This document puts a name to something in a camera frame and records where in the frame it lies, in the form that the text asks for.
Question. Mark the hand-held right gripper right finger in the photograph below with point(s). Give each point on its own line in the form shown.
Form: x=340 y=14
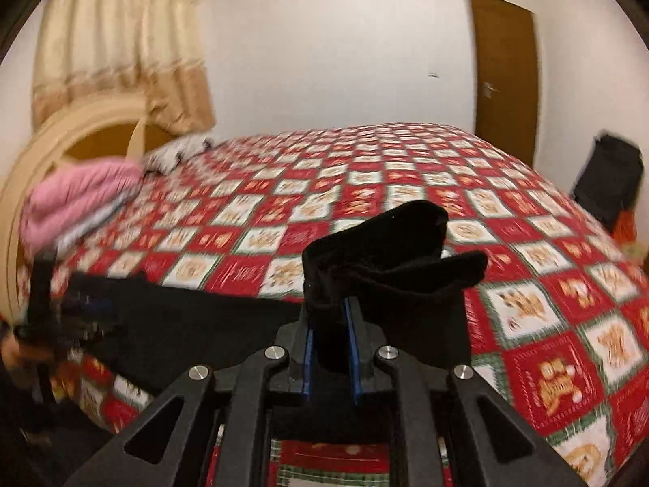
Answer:
x=355 y=360

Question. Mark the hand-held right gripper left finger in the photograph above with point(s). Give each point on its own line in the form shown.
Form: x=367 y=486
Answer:
x=306 y=360

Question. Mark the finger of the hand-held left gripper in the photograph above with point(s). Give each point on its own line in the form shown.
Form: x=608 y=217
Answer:
x=88 y=314

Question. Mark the black pants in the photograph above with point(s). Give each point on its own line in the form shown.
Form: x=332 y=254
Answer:
x=395 y=243

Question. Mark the person's left hand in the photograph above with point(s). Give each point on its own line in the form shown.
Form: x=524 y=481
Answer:
x=12 y=352

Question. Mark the folded pink blanket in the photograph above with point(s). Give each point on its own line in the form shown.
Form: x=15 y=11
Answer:
x=76 y=187

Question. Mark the white patterned pillow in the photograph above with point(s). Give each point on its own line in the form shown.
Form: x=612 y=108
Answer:
x=175 y=154

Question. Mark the cream and brown headboard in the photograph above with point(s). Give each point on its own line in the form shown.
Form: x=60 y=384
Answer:
x=50 y=132

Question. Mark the red printed bed sheet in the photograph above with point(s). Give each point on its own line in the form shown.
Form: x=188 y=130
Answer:
x=405 y=172

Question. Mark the beige patterned curtain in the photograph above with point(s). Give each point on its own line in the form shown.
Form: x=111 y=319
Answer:
x=127 y=35

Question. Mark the red plastic bag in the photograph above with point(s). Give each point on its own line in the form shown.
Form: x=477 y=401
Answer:
x=624 y=226

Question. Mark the black suitcase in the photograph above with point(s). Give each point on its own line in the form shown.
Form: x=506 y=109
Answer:
x=608 y=177

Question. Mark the brown wooden door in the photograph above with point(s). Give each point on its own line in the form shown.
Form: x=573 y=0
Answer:
x=504 y=76

